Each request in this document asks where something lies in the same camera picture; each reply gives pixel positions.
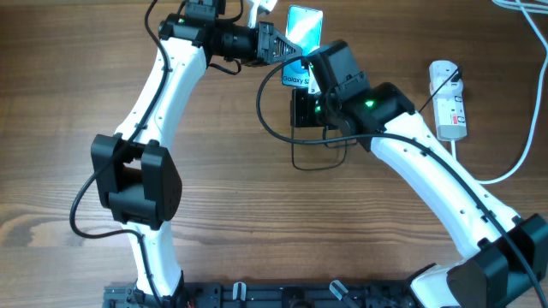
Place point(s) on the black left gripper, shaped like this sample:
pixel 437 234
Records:
pixel 266 36

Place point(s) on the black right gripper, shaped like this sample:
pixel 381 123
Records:
pixel 301 117

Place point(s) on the blue screen smartphone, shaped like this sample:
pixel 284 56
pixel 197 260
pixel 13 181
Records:
pixel 304 27

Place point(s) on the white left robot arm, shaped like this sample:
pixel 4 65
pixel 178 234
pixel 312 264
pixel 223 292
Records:
pixel 136 177

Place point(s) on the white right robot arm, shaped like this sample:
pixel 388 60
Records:
pixel 502 254

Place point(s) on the white power strip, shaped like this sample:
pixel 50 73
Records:
pixel 446 88

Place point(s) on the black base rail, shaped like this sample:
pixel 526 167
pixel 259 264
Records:
pixel 371 294

